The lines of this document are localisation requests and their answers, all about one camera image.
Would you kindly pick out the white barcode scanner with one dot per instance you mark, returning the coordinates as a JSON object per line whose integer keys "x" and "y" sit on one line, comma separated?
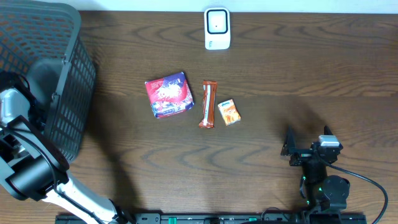
{"x": 217, "y": 29}

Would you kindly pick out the red purple snack packet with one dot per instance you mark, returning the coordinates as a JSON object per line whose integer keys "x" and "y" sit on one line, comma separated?
{"x": 169, "y": 95}

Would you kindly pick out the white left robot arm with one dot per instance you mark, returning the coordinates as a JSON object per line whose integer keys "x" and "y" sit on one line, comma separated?
{"x": 32, "y": 167}

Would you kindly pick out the grey plastic mesh basket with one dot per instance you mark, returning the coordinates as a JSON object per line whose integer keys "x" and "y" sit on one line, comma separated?
{"x": 41, "y": 41}

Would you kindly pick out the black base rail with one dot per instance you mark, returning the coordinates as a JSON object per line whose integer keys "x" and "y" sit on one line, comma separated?
{"x": 269, "y": 217}

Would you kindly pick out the small orange tissue pack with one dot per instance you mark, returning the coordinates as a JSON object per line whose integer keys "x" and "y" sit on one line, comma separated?
{"x": 229, "y": 112}

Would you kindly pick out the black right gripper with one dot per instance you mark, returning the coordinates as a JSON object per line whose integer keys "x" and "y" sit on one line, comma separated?
{"x": 304, "y": 155}

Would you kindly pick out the orange brown snack bar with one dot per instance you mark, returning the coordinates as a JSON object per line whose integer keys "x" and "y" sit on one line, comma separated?
{"x": 209, "y": 96}

